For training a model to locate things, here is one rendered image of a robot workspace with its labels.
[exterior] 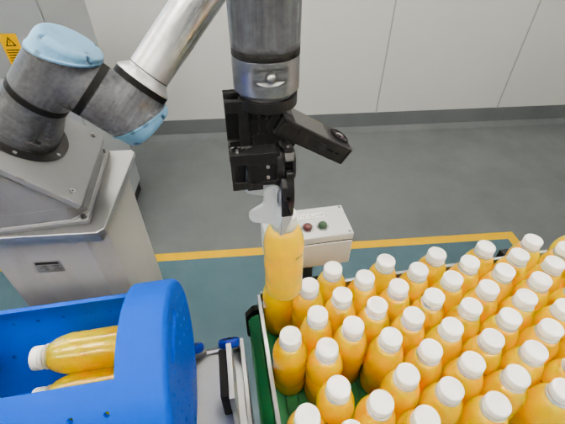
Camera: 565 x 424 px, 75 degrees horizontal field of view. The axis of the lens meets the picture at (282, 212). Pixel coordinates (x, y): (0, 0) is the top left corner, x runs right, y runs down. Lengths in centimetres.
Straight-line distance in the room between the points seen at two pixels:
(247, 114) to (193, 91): 289
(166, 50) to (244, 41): 43
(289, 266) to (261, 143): 22
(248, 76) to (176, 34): 43
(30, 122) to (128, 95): 19
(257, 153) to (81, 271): 64
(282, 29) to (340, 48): 287
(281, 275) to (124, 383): 26
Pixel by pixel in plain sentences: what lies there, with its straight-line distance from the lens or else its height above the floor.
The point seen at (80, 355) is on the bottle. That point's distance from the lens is 71.
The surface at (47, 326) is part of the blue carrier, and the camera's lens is 84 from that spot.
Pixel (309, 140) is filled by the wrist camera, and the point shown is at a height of 145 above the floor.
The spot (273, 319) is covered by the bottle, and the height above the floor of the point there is 97.
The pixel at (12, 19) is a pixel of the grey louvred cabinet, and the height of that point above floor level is 127.
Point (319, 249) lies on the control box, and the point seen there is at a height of 106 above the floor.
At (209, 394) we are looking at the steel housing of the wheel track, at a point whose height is 93.
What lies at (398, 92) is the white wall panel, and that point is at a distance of 356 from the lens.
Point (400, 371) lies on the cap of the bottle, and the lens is 69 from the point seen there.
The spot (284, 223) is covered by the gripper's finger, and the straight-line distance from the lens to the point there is 51.
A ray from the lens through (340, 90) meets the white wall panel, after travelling 339.
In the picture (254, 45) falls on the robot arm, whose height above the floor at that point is 157.
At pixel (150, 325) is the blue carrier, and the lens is 55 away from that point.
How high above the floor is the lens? 168
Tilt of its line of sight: 41 degrees down
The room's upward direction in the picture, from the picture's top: straight up
